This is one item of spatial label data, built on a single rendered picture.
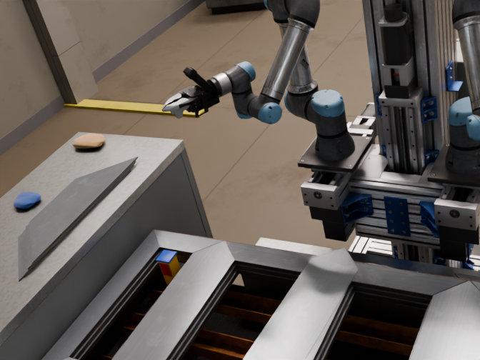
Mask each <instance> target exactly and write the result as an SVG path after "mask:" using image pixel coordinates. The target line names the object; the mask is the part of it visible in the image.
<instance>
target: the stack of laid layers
mask: <svg viewBox="0 0 480 360"><path fill-rule="evenodd" d="M163 250H169V251H176V252H177V254H176V257H177V259H178V262H179V263H184V264H185V263H186V261H187V260H188V259H189V257H190V256H191V255H192V254H193V253H190V252H185V251H178V250H173V249H166V248H161V247H159V248H158V250H157V251H156V252H155V253H154V255H153V256H152V257H151V258H150V259H149V260H148V262H147V263H146V264H145V265H144V267H143V268H142V269H141V271H140V272H139V273H138V274H137V275H136V276H135V277H134V279H133V280H132V281H131V283H130V284H129V285H128V286H127V287H126V288H125V289H124V291H123V292H122V293H121V295H120V296H119V297H118V298H117V300H116V301H115V302H114V303H113V304H112V305H111V307H110V308H109V309H108V310H107V312H106V313H105V314H104V315H103V316H102V317H101V319H100V320H99V321H98V322H97V324H96V325H95V326H94V327H93V329H92V330H91V331H90V332H89V333H88V334H87V336H86V337H85V338H84V340H83V341H82V342H81V343H80V344H79V345H78V346H77V348H76V349H75V350H74V352H73V353H72V354H71V355H70V357H71V358H74V359H78V360H84V359H85V358H86V357H87V355H88V354H89V353H90V351H91V350H92V349H93V348H94V347H95V346H96V344H97V343H98V342H99V340H100V339H101V338H102V336H103V335H104V334H105V333H106V332H107V331H108V329H109V328H110V327H111V325H112V324H113V323H114V322H115V321H116V319H117V318H118V317H119V315H120V314H121V313H122V311H123V310H124V309H125V308H126V307H127V306H128V304H129V303H130V302H131V300H132V299H133V298H134V297H135V296H136V294H137V293H138V292H139V290H140V289H141V288H142V286H143V285H144V284H145V283H146V282H147V281H148V279H149V278H150V277H151V275H152V274H153V273H154V272H155V271H156V269H157V268H158V267H159V262H158V261H156V259H157V257H158V256H159V255H160V253H161V252H162V251H163ZM300 273H301V272H298V271H291V270H286V269H279V268H274V267H270V266H262V265H258V264H250V263H246V262H242V261H235V259H234V262H233V264H232V265H231V266H230V267H229V269H228V271H227V272H226V273H225V275H224V276H223V278H222V279H221V281H220V282H219V284H218V285H217V287H216V288H215V289H214V291H213V292H212V294H211V296H210V297H209V298H208V299H207V301H206V303H205V304H204V305H203V307H202V308H201V310H200V311H199V313H198V314H197V315H196V317H195V319H194V320H193V321H192V323H191V324H190V326H189V327H188V329H187V330H186V331H185V333H184V335H183V336H182V337H181V339H180V340H179V342H178V343H177V345H176V346H175V347H174V349H173V351H172V352H171V353H170V354H169V356H168V358H167V359H166V360H182V359H183V357H184V355H185V354H186V352H187V351H188V350H189V348H190V346H191V345H192V344H193V342H194V340H195V339H196V337H197V336H198V335H199V333H200V331H201V330H202V329H203V327H204V325H205V324H206V322H207V321H208V320H209V318H210V316H211V315H212V314H213V312H214V310H215V309H216V307H217V306H218V305H219V303H220V301H221V300H222V299H223V297H224V295H225V294H226V292H227V291H228V290H229V288H230V286H231V285H232V284H233V282H234V280H235V279H236V277H237V276H238V275H239V274H244V275H248V276H255V277H259V278H263V279H271V280H274V281H282V282H286V283H290V284H294V282H295V281H296V280H297V278H298V277H299V275H300ZM356 296H361V297H366V298H370V299H377V300H381V301H388V302H392V303H396V304H403V305H407V306H415V307H419V308H423V309H426V313H427V311H428V309H429V305H430V303H431V299H432V296H433V295H427V294H420V293H415V292H411V291H403V290H399V289H391V288H387V287H382V286H375V285H371V284H363V283H359V282H355V281H351V283H350V285H349V287H348V289H347V290H346V292H345V294H344V295H343V297H342V298H341V301H340V302H339V304H338V306H337V307H336V309H335V310H334V312H333V314H332V315H331V317H330V319H329V321H328V322H327V324H326V326H325V327H324V329H323V331H322V332H321V334H320V336H319V338H318V339H317V341H316V343H315V344H314V346H313V348H312V349H311V351H310V352H309V355H308V356H307V358H306V360H326V358H327V356H328V355H329V352H330V350H331V348H332V346H333V344H334V341H335V339H336V337H337V335H338V333H339V331H340V328H341V326H342V324H343V322H344V320H345V318H346V315H347V314H348V312H349V309H350V308H351V305H352V303H353V301H354V299H355V297H356ZM426 313H425V315H424V318H423V321H422V323H421V327H420V329H419V332H418V335H417V338H416V341H415V343H414V347H415V346H416V342H417V339H418V337H419V334H420V331H421V328H422V325H423V322H424V319H425V317H426ZM414 347H413V349H412V351H411V355H410V357H409V360H410V359H411V356H412V354H413V351H414Z"/></svg>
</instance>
